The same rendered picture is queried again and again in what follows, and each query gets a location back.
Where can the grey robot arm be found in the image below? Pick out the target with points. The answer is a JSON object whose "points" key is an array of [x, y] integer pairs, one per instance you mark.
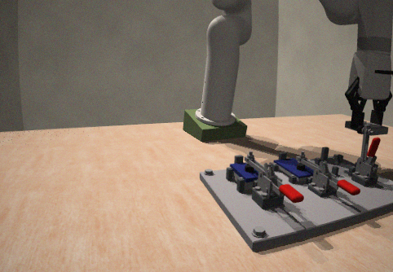
{"points": [[226, 33]]}

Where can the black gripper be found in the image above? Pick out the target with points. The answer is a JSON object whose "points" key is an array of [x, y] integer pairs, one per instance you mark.
{"points": [[365, 83]]}

